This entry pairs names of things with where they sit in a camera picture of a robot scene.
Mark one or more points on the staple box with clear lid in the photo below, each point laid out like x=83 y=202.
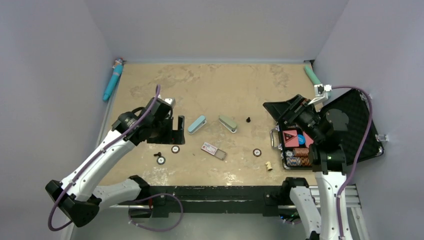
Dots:
x=214 y=151

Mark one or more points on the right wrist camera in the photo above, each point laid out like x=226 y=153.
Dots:
x=321 y=93

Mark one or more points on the black poker chip case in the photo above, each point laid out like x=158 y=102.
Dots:
x=350 y=110

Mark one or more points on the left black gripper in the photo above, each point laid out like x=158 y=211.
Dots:
x=173 y=136

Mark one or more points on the teal marker pen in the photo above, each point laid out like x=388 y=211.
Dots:
x=311 y=75

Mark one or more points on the poker chip right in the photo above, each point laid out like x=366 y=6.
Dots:
x=257 y=152

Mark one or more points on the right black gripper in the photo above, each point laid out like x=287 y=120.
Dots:
x=290 y=109

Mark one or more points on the brown poker chip stack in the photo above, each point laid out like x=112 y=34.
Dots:
x=301 y=152

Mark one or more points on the blue stapler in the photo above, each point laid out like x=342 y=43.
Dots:
x=197 y=124

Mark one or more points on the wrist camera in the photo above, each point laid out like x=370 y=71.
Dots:
x=321 y=93
x=169 y=101

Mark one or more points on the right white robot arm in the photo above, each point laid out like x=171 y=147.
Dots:
x=329 y=166

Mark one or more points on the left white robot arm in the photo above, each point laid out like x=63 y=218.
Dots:
x=79 y=195

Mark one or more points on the cream chess piece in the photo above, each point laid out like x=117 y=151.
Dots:
x=268 y=166

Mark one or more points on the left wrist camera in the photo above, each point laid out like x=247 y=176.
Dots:
x=169 y=101

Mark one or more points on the red card deck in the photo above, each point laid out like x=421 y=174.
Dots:
x=290 y=139

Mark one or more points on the blue marker pen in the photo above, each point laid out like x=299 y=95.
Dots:
x=116 y=74

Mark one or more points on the poker chip lower left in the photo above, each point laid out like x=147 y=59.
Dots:
x=161 y=160

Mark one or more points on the blue round chip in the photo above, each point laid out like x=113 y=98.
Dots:
x=301 y=139

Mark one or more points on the striped poker chip stack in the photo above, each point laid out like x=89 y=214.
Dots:
x=298 y=162

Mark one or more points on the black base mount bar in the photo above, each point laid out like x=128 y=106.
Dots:
x=268 y=200

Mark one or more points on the poker chip upper left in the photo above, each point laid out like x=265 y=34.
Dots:
x=175 y=149

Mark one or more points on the green stapler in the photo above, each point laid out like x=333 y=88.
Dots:
x=227 y=122

